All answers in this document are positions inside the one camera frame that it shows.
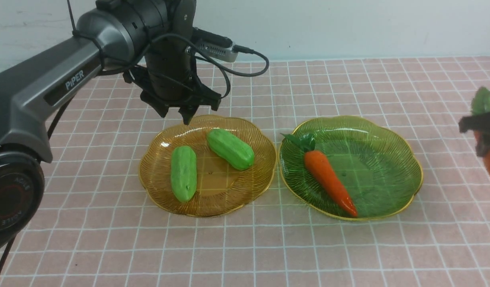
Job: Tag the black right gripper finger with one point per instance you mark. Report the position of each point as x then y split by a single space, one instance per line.
482 144
480 123

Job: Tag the green ribbed glass plate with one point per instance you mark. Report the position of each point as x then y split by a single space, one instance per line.
376 165

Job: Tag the green toy cucumber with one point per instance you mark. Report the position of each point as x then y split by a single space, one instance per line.
235 151
183 173

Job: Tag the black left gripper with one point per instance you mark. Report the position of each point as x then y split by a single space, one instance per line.
170 78

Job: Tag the orange toy carrot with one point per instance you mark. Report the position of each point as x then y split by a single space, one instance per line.
318 165
480 104

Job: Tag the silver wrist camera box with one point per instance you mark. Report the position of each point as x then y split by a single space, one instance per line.
215 46

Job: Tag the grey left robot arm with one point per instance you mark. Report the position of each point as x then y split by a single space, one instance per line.
146 40

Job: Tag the amber ribbed glass plate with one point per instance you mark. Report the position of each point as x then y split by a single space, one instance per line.
220 189

